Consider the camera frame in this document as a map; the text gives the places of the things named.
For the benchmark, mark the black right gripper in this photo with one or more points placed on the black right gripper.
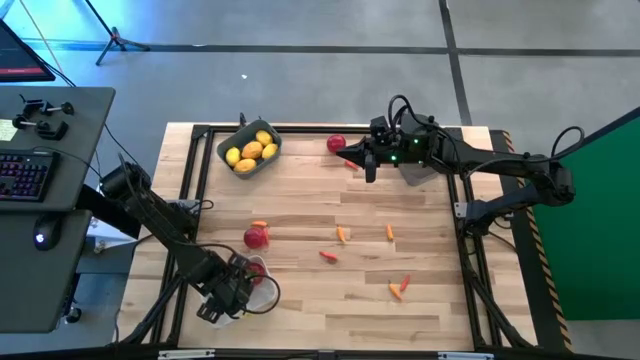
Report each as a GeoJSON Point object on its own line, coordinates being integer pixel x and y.
{"type": "Point", "coordinates": [392, 150]}

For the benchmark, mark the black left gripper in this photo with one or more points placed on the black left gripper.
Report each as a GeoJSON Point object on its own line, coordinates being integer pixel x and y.
{"type": "Point", "coordinates": [225, 285]}

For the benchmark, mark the red strawberry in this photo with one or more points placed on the red strawberry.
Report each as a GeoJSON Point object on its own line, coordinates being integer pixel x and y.
{"type": "Point", "coordinates": [336, 143]}

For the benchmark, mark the white plastic basket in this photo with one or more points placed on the white plastic basket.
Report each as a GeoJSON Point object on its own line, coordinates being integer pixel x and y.
{"type": "Point", "coordinates": [265, 300]}

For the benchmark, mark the yellow toy lemon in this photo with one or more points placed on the yellow toy lemon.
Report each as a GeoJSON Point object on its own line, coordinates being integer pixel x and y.
{"type": "Point", "coordinates": [233, 156]}
{"type": "Point", "coordinates": [270, 150]}
{"type": "Point", "coordinates": [264, 137]}

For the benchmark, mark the orange-yellow toy lemon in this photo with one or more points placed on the orange-yellow toy lemon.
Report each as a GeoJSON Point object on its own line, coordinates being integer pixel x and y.
{"type": "Point", "coordinates": [245, 165]}
{"type": "Point", "coordinates": [252, 149]}

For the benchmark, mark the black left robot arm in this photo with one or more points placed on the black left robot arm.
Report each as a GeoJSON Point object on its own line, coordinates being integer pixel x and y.
{"type": "Point", "coordinates": [160, 225]}

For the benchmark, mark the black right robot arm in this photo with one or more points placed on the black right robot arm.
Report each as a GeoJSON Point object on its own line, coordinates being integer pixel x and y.
{"type": "Point", "coordinates": [500, 162]}

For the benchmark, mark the grey translucent plastic basket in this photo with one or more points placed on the grey translucent plastic basket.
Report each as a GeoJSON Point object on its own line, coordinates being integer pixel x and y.
{"type": "Point", "coordinates": [417, 175]}

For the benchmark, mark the white metal plate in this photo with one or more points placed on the white metal plate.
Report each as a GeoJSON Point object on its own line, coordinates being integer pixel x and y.
{"type": "Point", "coordinates": [186, 354]}

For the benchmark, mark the white cardboard box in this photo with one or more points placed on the white cardboard box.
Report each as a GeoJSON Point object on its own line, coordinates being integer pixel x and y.
{"type": "Point", "coordinates": [107, 235]}

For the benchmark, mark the dark green plastic basket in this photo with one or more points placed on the dark green plastic basket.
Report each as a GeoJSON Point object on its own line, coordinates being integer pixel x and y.
{"type": "Point", "coordinates": [239, 134]}

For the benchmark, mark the black caster wheel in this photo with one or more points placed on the black caster wheel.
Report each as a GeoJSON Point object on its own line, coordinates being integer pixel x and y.
{"type": "Point", "coordinates": [73, 315]}

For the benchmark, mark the black slanted support bar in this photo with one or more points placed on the black slanted support bar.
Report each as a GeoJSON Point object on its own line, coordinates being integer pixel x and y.
{"type": "Point", "coordinates": [95, 205]}

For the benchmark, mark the black computer mouse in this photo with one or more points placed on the black computer mouse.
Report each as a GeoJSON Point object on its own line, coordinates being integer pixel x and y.
{"type": "Point", "coordinates": [47, 232]}

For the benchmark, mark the dark grey desk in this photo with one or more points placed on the dark grey desk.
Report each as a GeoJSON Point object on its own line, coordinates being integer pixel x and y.
{"type": "Point", "coordinates": [30, 290]}
{"type": "Point", "coordinates": [85, 150]}

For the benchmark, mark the yellow black hazard tape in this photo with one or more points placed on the yellow black hazard tape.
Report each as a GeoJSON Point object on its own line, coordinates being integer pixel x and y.
{"type": "Point", "coordinates": [543, 260]}

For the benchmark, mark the black backlit keyboard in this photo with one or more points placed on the black backlit keyboard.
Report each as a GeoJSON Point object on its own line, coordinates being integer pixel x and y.
{"type": "Point", "coordinates": [25, 175]}

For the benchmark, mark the green floor panel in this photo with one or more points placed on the green floor panel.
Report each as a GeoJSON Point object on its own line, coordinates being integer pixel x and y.
{"type": "Point", "coordinates": [590, 225]}

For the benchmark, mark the black screw clamp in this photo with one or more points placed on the black screw clamp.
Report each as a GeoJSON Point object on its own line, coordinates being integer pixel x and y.
{"type": "Point", "coordinates": [50, 107]}
{"type": "Point", "coordinates": [47, 129]}

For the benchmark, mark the pale paper note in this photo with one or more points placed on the pale paper note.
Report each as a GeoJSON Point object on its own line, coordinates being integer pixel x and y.
{"type": "Point", "coordinates": [6, 130]}

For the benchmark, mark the black tripod stand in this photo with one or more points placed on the black tripod stand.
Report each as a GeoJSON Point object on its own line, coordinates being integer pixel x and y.
{"type": "Point", "coordinates": [116, 36]}

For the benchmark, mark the dark screen with red bar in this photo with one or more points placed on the dark screen with red bar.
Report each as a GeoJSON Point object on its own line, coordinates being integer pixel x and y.
{"type": "Point", "coordinates": [20, 55]}

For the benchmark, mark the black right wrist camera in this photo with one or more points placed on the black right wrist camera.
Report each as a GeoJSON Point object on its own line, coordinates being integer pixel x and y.
{"type": "Point", "coordinates": [380, 131]}

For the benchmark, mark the white metal bracket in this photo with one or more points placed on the white metal bracket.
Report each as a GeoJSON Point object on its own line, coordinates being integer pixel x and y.
{"type": "Point", "coordinates": [460, 209]}

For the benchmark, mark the short black post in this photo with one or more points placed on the short black post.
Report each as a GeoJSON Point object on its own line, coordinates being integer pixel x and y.
{"type": "Point", "coordinates": [242, 120]}

